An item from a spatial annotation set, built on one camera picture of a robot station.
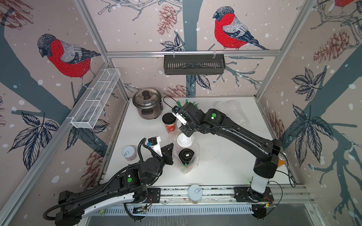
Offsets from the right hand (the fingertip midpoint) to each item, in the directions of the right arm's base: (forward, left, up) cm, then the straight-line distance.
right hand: (183, 123), depth 73 cm
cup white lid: (-6, -1, -8) cm, 10 cm away
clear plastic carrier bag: (-16, -6, -8) cm, 19 cm away
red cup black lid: (+8, +9, -9) cm, 15 cm away
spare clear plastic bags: (+29, -37, -23) cm, 52 cm away
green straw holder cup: (+21, +4, -9) cm, 23 cm away
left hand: (-10, +3, -3) cm, 11 cm away
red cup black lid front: (-14, -2, -9) cm, 16 cm away
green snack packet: (-38, +39, -25) cm, 60 cm away
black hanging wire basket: (+54, -7, +2) cm, 54 cm away
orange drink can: (-12, -54, -18) cm, 58 cm away
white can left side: (-8, +34, -22) cm, 41 cm away
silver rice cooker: (+22, +25, -8) cm, 34 cm away
